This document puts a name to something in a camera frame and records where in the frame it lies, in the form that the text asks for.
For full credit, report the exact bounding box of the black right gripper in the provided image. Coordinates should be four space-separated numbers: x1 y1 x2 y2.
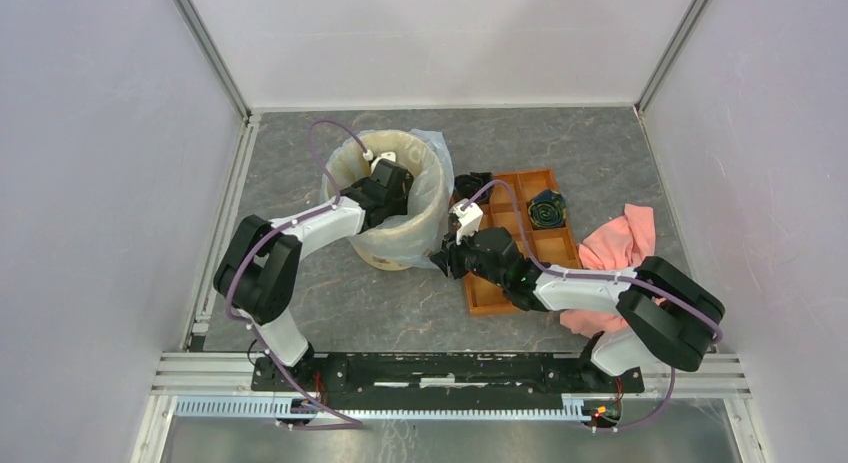
429 223 506 289

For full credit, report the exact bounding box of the yellow capybara trash bin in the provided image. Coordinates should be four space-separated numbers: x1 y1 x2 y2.
323 129 456 272

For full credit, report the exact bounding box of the light blue plastic trash bag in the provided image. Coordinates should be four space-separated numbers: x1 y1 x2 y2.
320 128 457 270

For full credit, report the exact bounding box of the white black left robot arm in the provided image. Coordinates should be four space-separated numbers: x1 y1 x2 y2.
213 159 414 391

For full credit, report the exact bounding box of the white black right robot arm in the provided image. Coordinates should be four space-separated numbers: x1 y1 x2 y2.
428 227 725 392

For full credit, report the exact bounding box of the orange compartment tray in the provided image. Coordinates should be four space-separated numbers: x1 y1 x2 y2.
450 168 587 318

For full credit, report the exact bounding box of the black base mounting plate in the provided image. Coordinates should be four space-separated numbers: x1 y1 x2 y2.
291 352 645 411

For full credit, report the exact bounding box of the pink cloth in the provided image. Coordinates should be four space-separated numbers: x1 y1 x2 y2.
559 203 656 338

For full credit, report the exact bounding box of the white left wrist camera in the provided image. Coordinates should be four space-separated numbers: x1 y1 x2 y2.
362 149 397 176

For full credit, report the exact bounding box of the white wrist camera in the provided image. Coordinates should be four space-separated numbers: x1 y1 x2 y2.
362 149 397 176
447 199 484 245

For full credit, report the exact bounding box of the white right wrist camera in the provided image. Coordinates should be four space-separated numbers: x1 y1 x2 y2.
447 199 484 245

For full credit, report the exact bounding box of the white slotted cable duct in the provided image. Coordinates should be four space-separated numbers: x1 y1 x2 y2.
174 396 590 423

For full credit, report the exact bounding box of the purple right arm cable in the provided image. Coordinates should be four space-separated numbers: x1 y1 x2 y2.
457 178 725 435

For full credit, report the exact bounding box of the aluminium frame rail front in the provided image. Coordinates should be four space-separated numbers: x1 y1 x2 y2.
150 352 752 399

